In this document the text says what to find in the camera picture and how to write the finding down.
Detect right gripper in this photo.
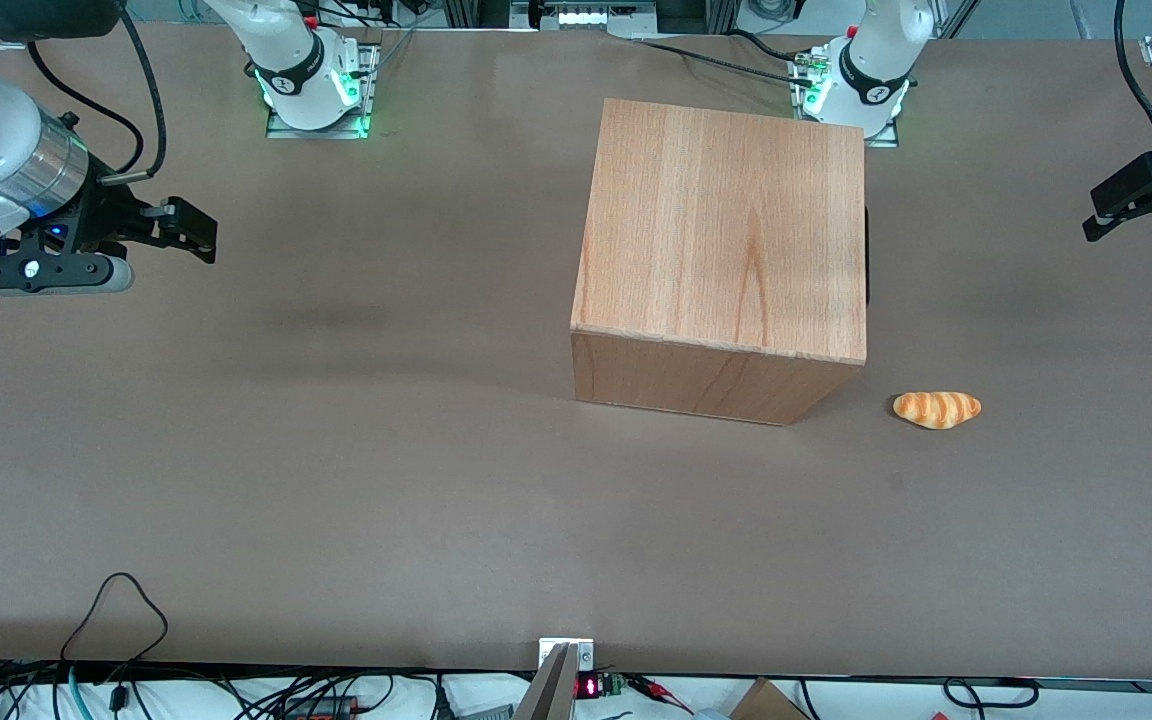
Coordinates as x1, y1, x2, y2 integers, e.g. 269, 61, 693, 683
0, 180, 218, 265

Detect light wooden drawer cabinet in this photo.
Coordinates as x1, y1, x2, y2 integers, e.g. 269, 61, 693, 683
570, 97, 869, 427

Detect striped toy bread roll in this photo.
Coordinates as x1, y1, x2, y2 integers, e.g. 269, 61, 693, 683
892, 389, 983, 431

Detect lit electronics box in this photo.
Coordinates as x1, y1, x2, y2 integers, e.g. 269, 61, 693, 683
534, 0, 659, 31

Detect grey support bar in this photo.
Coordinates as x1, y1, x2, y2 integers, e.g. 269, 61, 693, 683
513, 643, 579, 720

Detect brown cardboard piece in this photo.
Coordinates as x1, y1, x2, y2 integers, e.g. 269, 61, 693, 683
729, 678, 809, 720

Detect red clip test leads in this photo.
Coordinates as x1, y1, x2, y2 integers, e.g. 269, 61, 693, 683
626, 675, 692, 711

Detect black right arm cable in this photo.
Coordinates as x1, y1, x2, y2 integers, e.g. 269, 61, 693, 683
28, 5, 169, 189

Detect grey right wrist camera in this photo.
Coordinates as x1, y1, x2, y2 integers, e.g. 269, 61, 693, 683
0, 252, 135, 295

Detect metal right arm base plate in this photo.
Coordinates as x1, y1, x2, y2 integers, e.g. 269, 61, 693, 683
266, 43, 381, 140

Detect thin black looped cable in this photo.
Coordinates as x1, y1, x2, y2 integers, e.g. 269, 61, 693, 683
60, 572, 170, 663

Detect long black table cable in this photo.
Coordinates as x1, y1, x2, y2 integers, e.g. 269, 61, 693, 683
634, 36, 819, 85

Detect black cable with flat loop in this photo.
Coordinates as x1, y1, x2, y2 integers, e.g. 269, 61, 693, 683
941, 677, 1042, 709

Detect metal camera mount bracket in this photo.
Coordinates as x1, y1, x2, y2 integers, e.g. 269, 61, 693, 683
538, 637, 597, 673

